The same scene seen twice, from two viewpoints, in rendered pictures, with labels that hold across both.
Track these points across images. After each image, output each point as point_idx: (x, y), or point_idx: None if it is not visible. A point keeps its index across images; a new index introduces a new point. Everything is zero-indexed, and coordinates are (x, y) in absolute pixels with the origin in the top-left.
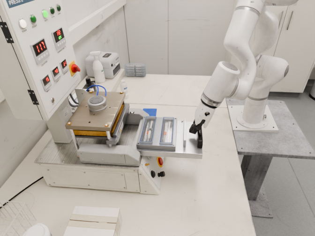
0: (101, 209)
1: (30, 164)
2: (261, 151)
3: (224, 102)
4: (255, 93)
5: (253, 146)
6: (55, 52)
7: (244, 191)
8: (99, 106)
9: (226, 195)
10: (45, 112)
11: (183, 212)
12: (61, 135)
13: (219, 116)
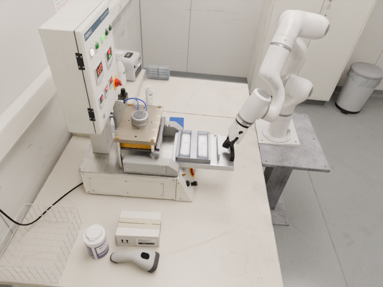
0: (145, 213)
1: (62, 172)
2: (283, 164)
3: None
4: (281, 110)
5: (276, 159)
6: (106, 71)
7: (267, 199)
8: (143, 121)
9: (251, 202)
10: (99, 127)
11: (215, 217)
12: (101, 146)
13: None
